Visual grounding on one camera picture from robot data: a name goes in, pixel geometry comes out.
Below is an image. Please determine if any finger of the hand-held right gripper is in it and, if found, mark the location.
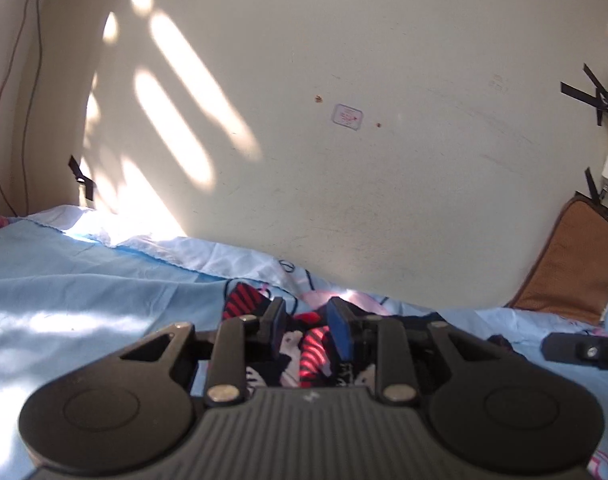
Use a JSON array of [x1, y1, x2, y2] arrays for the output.
[[541, 332, 608, 377]]

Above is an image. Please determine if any black tape strip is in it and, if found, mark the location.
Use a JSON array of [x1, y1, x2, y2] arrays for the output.
[[584, 167, 603, 206], [67, 154, 97, 201], [560, 81, 608, 109], [582, 63, 607, 127], [575, 190, 608, 227]]

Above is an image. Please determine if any light blue printed bedsheet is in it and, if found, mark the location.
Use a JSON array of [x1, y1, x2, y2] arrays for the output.
[[0, 204, 608, 480]]

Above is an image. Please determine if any black red white patterned sweater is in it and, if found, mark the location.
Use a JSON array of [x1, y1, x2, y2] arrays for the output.
[[222, 282, 516, 392]]

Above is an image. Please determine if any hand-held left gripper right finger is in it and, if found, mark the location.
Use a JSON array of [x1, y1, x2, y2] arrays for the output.
[[327, 297, 531, 407]]

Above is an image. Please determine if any small wall sticker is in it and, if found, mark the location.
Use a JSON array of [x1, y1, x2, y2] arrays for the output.
[[332, 103, 363, 132]]

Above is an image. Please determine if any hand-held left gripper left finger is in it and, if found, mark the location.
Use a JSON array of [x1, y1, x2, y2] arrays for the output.
[[118, 297, 286, 407]]

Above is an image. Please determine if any brown cushion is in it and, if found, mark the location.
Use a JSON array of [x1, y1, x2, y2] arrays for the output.
[[504, 194, 608, 327]]

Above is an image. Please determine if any thin dark wall cable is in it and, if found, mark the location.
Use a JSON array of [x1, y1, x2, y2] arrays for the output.
[[0, 0, 48, 217]]

